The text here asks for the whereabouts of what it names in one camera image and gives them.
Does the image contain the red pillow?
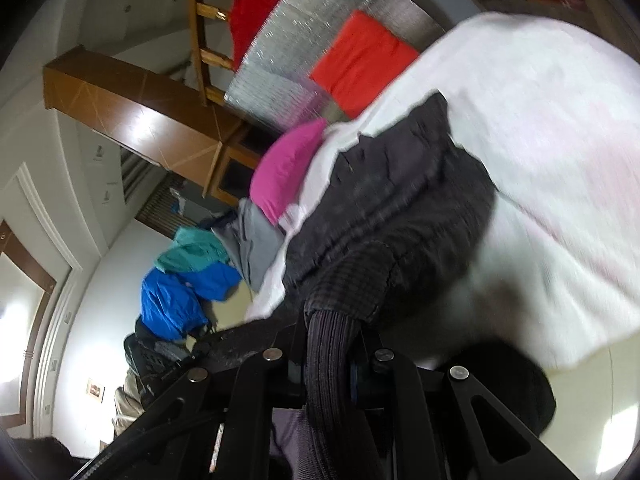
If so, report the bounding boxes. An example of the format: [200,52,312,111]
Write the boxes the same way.
[309,9,421,121]

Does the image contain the wooden door frame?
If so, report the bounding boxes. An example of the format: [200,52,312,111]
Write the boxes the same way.
[0,220,58,426]

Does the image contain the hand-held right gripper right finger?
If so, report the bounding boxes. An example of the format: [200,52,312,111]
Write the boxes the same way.
[352,332,572,480]

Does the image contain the grey cloth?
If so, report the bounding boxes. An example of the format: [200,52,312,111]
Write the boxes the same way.
[211,199,286,292]

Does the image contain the wooden headboard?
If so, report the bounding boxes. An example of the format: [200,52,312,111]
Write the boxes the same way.
[187,0,241,107]

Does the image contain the pink pillow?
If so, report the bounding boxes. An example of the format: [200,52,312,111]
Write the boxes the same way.
[249,119,330,226]

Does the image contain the silver foil mat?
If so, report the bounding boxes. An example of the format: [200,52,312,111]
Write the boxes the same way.
[224,0,446,133]

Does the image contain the teal garment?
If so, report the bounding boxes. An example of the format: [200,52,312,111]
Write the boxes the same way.
[154,226,232,275]

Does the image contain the wooden wardrobe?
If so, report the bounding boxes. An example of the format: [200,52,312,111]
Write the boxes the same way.
[43,45,263,208]

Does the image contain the white bed sheet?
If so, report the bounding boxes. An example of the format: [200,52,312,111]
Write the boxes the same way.
[245,10,640,371]

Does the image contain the dark cloth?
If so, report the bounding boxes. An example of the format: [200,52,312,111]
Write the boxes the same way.
[0,435,78,480]

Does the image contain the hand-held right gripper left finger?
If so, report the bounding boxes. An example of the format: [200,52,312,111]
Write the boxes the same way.
[75,329,307,480]

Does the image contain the blue garment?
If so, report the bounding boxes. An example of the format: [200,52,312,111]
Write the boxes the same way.
[140,262,243,342]

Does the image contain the dark grey knit garment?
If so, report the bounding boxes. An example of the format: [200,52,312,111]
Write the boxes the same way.
[270,91,557,480]

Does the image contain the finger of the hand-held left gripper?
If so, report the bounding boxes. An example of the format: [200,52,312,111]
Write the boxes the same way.
[192,317,302,367]

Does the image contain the red cloth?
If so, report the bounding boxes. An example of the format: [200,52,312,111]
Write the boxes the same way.
[227,0,321,63]

